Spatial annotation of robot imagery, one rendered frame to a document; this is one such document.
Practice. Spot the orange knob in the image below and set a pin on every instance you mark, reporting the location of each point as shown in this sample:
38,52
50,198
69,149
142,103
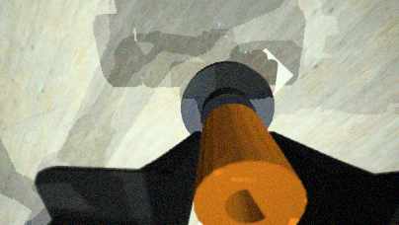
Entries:
243,178

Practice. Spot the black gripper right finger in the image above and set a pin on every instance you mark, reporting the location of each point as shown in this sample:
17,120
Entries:
339,193

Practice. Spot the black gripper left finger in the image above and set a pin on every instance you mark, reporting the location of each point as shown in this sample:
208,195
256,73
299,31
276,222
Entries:
159,193

